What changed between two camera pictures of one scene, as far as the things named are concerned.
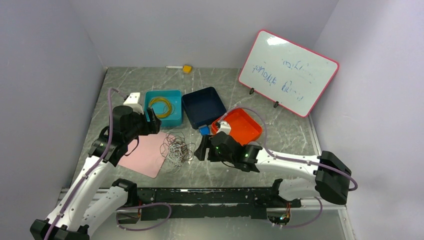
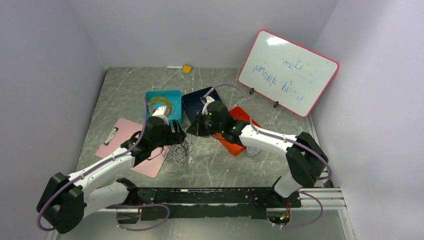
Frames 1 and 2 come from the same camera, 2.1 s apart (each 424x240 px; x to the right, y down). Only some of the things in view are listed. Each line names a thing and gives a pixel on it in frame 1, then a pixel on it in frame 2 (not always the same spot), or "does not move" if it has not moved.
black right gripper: [200, 152] → [198, 122]
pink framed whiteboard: [290, 73] does not move
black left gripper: [150, 127] → [176, 137]
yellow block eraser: [187, 69] does not move
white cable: [177, 154] does not move
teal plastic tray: [166, 104] does not move
